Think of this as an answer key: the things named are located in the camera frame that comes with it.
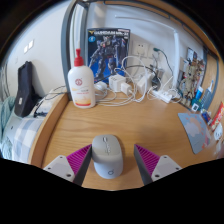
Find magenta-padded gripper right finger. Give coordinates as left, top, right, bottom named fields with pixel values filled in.
left=133, top=144, right=183, bottom=186

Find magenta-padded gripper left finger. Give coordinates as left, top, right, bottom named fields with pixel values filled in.
left=43, top=143, right=94, bottom=187

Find grey computer mouse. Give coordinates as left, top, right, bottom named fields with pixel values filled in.
left=91, top=134, right=125, bottom=180

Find cloud print mouse pad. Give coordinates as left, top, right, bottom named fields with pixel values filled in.
left=177, top=111, right=212, bottom=155

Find plaid bedding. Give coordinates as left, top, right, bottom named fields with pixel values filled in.
left=3, top=116, right=44, bottom=164

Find white mug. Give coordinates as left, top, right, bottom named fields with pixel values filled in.
left=213, top=122, right=224, bottom=141

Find blue drink carton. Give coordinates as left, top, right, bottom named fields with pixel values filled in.
left=200, top=109, right=213, bottom=124

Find green blanket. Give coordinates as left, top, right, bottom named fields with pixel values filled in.
left=0, top=96, right=16, bottom=158

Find blue white-capped tube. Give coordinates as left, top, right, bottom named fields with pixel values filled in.
left=194, top=85, right=204, bottom=103

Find white red-capped lotion pump bottle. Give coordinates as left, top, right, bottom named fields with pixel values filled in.
left=67, top=48, right=97, bottom=109

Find black bag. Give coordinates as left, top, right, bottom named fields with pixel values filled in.
left=13, top=60, right=43, bottom=118

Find white charger block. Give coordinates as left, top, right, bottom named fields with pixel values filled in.
left=108, top=73, right=126, bottom=93

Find colourful printed box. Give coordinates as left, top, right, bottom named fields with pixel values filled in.
left=184, top=46, right=206, bottom=84

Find robot model kit box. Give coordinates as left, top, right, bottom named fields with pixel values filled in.
left=87, top=27, right=131, bottom=84

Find white coiled cable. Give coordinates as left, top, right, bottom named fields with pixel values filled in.
left=94, top=55, right=158, bottom=108

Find white wall outlet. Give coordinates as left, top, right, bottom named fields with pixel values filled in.
left=133, top=41, right=149, bottom=58

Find white wall switch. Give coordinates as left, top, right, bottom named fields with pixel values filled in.
left=23, top=39, right=34, bottom=54

